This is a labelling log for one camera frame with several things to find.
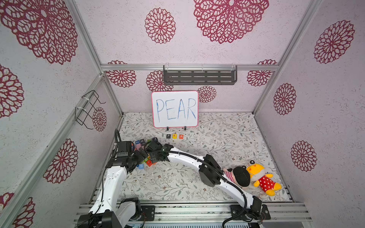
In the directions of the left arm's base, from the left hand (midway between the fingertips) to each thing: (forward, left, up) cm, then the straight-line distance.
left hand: (143, 158), depth 84 cm
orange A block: (+22, -22, -11) cm, 33 cm away
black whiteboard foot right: (+30, -26, -10) cm, 40 cm away
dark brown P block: (+22, -13, -9) cm, 27 cm away
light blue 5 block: (-1, +3, -9) cm, 9 cm away
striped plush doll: (-9, -51, -4) cm, 51 cm away
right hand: (+6, -4, -9) cm, 11 cm away
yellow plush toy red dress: (-10, -67, -4) cm, 68 cm away
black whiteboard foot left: (+29, -12, -9) cm, 33 cm away
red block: (0, -2, -7) cm, 8 cm away
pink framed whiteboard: (+38, -17, +2) cm, 42 cm away
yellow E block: (+22, -18, -10) cm, 30 cm away
